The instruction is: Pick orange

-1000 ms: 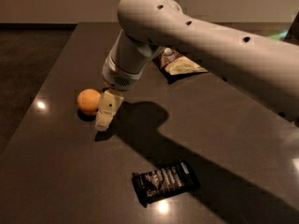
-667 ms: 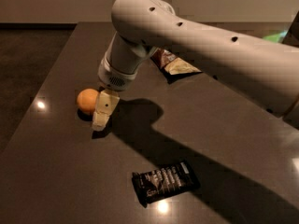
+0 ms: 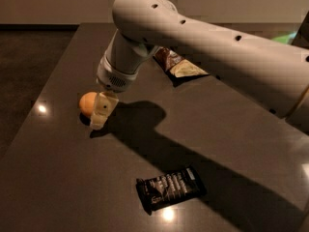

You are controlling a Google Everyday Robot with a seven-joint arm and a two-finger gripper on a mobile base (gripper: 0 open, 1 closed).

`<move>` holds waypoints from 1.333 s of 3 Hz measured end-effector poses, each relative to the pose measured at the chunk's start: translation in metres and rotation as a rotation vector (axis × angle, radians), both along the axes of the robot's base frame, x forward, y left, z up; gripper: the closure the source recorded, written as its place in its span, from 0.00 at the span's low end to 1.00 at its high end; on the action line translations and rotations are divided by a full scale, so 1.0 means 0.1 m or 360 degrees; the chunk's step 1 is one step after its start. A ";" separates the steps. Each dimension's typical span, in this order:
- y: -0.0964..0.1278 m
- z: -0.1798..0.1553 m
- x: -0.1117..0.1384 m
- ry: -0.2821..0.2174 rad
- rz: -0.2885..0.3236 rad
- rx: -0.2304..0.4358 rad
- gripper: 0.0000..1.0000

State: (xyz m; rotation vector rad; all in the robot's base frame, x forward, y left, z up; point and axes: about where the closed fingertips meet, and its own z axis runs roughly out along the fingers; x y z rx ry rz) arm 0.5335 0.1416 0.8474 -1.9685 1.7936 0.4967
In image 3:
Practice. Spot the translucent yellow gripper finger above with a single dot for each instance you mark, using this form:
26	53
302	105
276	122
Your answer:
104	105

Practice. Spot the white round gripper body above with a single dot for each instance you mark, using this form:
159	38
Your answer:
112	77

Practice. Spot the orange fruit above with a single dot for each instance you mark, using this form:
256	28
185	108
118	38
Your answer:
86	103

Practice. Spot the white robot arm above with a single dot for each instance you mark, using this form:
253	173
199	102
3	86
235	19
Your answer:
273	75

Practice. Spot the brown and cream chip bag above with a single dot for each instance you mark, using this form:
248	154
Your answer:
175	64

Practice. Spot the black snack bar wrapper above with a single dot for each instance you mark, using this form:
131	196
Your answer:
169	189

